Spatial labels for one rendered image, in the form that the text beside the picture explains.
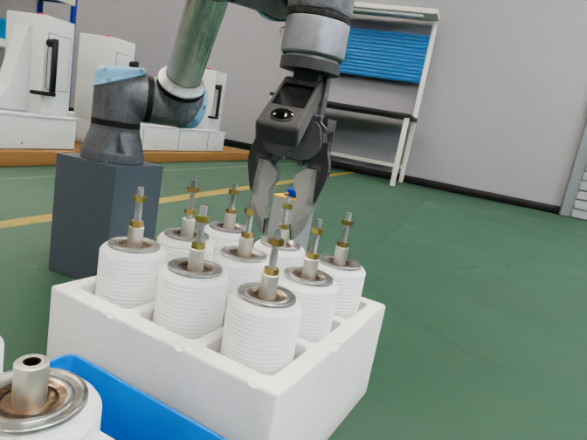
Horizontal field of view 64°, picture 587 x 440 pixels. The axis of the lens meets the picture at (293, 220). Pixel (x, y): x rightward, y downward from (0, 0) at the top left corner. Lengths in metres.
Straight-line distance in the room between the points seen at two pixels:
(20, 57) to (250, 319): 2.68
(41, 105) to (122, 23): 4.84
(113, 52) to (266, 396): 3.07
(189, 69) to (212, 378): 0.77
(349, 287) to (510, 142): 5.12
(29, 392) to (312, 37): 0.42
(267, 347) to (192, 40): 0.74
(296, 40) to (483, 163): 5.31
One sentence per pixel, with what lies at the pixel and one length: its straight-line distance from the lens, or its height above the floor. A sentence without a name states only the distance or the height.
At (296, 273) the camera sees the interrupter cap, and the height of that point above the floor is 0.25.
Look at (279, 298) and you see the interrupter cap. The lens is 0.61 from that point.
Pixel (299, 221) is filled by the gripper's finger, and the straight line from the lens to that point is 0.56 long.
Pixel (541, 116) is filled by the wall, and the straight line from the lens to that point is 5.86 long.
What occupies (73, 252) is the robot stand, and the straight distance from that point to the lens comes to 1.28.
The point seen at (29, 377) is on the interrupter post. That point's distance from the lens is 0.37.
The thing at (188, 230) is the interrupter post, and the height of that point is 0.26.
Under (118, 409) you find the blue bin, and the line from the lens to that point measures 0.67.
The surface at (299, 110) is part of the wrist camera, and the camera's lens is 0.50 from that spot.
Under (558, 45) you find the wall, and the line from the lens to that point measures 5.97.
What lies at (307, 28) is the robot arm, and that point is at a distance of 0.55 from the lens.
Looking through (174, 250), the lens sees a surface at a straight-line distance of 0.79.
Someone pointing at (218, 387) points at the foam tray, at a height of 0.16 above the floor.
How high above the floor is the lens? 0.47
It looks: 12 degrees down
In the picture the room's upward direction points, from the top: 10 degrees clockwise
